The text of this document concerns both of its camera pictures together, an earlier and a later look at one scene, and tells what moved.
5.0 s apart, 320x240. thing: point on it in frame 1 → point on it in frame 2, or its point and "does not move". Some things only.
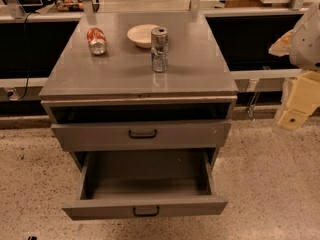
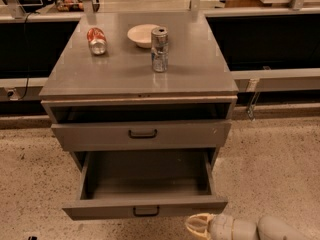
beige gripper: x=307 y=44 → x=220 y=228
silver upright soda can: x=160 y=49 does not move
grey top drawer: x=146 y=135 does not move
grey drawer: x=144 y=184 does not move
